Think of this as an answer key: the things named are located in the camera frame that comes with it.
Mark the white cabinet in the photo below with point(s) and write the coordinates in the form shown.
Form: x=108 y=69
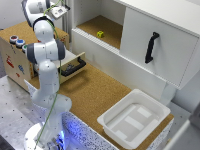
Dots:
x=100 y=56

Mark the green button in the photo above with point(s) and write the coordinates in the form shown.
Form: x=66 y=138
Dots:
x=24 y=47

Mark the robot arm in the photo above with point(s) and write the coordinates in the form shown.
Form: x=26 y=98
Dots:
x=46 y=73

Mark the red button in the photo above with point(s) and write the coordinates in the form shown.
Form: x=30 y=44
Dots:
x=13 y=38

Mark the wooden drawer box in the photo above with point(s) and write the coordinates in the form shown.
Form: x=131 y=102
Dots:
x=13 y=70

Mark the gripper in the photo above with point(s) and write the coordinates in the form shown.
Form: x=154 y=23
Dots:
x=58 y=12

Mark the white plastic box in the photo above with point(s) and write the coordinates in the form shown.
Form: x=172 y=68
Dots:
x=133 y=121

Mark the blue button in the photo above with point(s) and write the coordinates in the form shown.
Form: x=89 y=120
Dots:
x=20 y=42

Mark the wooden drawer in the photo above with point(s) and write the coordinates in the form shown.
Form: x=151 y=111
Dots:
x=70 y=58

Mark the white sliding door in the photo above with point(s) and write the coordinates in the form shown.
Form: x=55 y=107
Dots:
x=166 y=46

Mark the yellow block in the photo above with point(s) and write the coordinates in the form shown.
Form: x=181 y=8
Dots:
x=100 y=34

